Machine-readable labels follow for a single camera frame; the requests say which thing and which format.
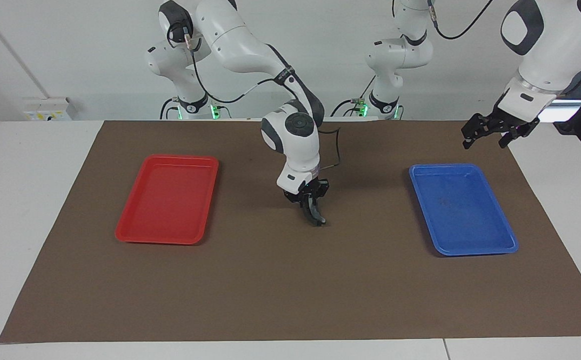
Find white wall socket box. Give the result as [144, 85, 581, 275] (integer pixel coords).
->
[23, 97, 74, 122]

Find black right base cable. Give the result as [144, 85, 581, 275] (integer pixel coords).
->
[159, 97, 179, 120]

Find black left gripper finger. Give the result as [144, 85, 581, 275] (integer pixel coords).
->
[499, 125, 539, 149]
[461, 114, 499, 150]

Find white bar behind table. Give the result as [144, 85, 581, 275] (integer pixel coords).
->
[540, 99, 581, 123]

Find brown table mat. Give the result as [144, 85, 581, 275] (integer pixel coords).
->
[0, 120, 581, 344]

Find red plastic tray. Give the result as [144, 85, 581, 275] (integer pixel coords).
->
[114, 154, 220, 246]

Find black base cable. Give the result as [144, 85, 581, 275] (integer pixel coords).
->
[331, 75, 377, 118]
[159, 97, 179, 120]

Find black left base cable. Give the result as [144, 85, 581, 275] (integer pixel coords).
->
[331, 75, 377, 118]

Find blue plastic tray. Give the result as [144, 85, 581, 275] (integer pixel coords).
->
[409, 163, 519, 257]

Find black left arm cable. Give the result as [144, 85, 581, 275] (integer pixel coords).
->
[426, 0, 494, 40]

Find long curved brake pad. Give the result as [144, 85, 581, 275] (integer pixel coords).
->
[303, 197, 325, 226]

